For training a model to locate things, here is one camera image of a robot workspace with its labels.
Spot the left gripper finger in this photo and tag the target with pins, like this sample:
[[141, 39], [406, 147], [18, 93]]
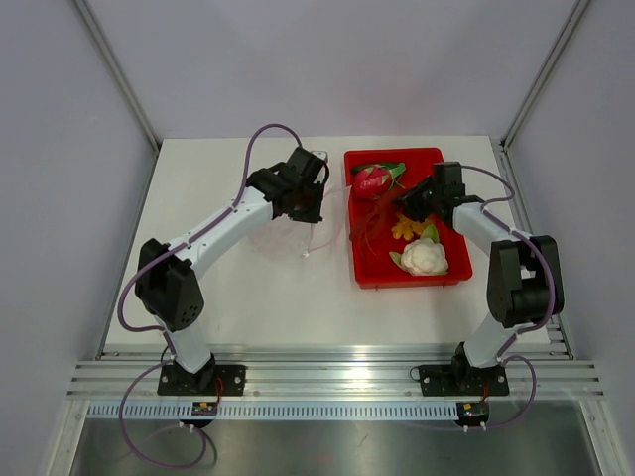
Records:
[[297, 209], [313, 209]]

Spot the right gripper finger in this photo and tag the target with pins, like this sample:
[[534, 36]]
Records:
[[417, 211], [419, 196]]

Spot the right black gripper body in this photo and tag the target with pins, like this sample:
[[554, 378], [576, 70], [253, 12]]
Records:
[[436, 196]]

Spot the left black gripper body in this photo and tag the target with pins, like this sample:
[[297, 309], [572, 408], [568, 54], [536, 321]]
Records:
[[303, 188]]

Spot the yellow ginger root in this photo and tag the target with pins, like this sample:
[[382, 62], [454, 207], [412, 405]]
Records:
[[408, 229]]

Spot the clear zip top bag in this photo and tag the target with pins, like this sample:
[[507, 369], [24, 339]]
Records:
[[285, 238]]

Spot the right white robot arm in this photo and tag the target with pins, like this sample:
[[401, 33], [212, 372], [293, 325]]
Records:
[[524, 280]]

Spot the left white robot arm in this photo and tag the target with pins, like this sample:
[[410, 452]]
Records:
[[168, 286]]

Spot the white cauliflower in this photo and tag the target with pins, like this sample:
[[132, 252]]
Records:
[[423, 257]]

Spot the pink dragon fruit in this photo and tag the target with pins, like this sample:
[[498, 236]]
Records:
[[370, 181]]

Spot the right small circuit board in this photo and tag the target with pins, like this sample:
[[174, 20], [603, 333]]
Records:
[[475, 414]]

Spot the small circuit board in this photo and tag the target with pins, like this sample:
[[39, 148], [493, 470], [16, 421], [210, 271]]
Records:
[[475, 414], [204, 409]]

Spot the left small circuit board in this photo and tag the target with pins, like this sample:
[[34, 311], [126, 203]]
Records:
[[204, 409]]

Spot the right aluminium frame post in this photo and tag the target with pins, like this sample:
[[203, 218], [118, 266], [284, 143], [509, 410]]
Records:
[[546, 70]]

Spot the aluminium frame post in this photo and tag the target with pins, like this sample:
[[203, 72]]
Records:
[[89, 21], [546, 70]]

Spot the aluminium mounting rail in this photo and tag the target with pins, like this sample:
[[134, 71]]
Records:
[[334, 373]]

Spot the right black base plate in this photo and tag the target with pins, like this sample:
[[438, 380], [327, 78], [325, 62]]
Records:
[[445, 381]]

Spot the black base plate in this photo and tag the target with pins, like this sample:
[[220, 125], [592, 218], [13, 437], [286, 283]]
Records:
[[445, 381], [218, 380]]

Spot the left aluminium frame post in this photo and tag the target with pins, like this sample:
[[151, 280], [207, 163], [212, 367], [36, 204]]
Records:
[[89, 21]]

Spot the white slotted cable duct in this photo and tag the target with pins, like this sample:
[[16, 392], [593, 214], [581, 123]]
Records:
[[318, 411]]

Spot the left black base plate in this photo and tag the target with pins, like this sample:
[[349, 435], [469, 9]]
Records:
[[218, 380]]

